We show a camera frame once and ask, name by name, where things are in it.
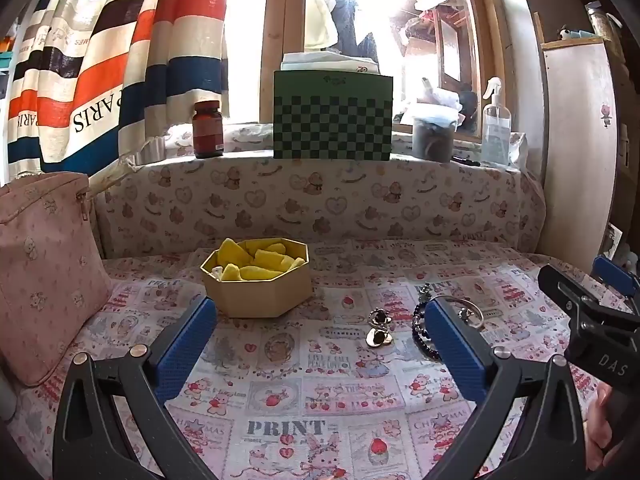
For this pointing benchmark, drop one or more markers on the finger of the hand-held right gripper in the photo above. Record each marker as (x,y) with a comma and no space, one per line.
(565,290)
(615,272)

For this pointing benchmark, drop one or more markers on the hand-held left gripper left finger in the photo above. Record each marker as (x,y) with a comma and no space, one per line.
(185,350)

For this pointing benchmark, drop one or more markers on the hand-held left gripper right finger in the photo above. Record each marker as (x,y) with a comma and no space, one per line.
(455,350)

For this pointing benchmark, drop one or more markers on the silver bangle with charm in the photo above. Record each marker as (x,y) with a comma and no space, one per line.
(476,310)

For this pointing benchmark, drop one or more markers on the gold octagonal box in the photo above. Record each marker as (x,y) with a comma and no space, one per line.
(260,295)

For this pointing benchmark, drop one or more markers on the person's right hand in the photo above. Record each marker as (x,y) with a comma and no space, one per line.
(600,425)

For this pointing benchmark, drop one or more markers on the yellow cloth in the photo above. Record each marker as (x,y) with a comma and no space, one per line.
(260,260)

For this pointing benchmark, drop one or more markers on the white cabinet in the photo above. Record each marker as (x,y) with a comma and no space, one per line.
(580,150)

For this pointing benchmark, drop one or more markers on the patchwork print cloth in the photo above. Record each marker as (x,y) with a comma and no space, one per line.
(310,400)

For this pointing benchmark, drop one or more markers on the pink fabric bag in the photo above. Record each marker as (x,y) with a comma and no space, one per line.
(45,270)

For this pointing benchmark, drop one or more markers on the dark pen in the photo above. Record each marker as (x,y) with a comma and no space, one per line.
(467,161)

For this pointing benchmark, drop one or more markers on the clear spray bottle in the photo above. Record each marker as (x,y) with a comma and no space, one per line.
(495,130)

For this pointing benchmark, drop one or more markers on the bear and heart print cloth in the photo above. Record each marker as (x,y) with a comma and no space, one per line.
(325,200)

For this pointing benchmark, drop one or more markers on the plastic tub with dark contents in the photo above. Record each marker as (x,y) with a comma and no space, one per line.
(434,137)

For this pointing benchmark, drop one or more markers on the metal cup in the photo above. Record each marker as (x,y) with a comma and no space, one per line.
(154,150)

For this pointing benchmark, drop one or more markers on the brown pill bottle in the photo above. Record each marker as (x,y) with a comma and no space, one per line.
(207,132)

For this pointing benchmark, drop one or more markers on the small plush toy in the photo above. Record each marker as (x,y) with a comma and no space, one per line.
(565,34)

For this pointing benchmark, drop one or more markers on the green checkered box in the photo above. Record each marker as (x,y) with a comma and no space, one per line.
(332,120)

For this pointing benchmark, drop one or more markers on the striped curtain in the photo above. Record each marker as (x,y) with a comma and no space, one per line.
(100,60)

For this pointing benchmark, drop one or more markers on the white paper bag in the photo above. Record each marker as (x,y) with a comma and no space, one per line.
(325,62)

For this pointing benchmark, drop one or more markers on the wooden window frame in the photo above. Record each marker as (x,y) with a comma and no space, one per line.
(275,35)

